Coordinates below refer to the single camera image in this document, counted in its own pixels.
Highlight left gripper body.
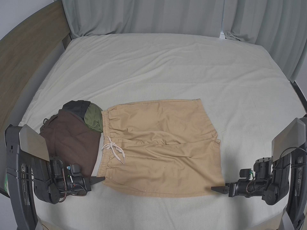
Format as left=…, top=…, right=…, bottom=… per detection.
left=66, top=176, right=93, bottom=196

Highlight brown garment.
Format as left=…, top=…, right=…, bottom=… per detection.
left=39, top=109, right=102, bottom=178

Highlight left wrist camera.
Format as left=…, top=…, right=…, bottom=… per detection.
left=70, top=164, right=82, bottom=177

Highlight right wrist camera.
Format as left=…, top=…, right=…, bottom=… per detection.
left=240, top=168, right=252, bottom=180

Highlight green garment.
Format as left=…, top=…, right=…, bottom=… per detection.
left=84, top=103, right=104, bottom=133

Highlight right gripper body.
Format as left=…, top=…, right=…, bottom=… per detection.
left=228, top=179, right=256, bottom=198

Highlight black garment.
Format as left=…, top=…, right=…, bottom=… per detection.
left=62, top=100, right=92, bottom=120

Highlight grey-green curtain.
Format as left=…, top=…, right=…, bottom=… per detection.
left=59, top=0, right=227, bottom=42
left=222, top=0, right=307, bottom=81

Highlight bed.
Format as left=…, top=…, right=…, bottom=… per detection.
left=0, top=0, right=307, bottom=230

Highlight beige shorts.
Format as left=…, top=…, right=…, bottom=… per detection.
left=97, top=98, right=226, bottom=199

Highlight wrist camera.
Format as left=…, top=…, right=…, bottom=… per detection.
left=70, top=164, right=82, bottom=177
left=240, top=168, right=252, bottom=180

